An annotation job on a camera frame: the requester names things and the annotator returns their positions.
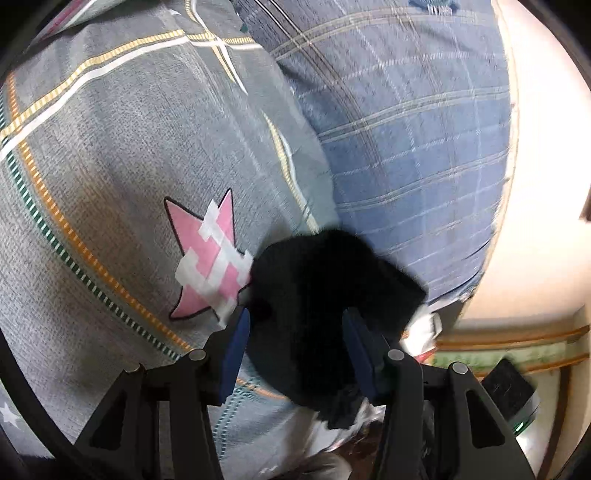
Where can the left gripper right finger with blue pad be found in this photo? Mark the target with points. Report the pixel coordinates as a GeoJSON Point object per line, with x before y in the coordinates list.
{"type": "Point", "coordinates": [440, 423]}

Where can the grey star-pattern bed sheet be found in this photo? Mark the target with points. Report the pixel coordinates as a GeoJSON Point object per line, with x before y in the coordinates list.
{"type": "Point", "coordinates": [144, 146]}

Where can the black pants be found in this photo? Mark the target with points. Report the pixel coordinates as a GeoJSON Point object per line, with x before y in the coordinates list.
{"type": "Point", "coordinates": [299, 291]}

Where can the black smartphone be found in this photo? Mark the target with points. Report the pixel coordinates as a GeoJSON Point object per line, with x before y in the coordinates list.
{"type": "Point", "coordinates": [513, 394]}

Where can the blue plaid quilt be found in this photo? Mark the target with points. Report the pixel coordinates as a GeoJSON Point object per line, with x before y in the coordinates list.
{"type": "Point", "coordinates": [411, 103]}

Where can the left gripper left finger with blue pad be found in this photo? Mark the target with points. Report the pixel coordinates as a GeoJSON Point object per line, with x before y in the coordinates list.
{"type": "Point", "coordinates": [123, 431]}

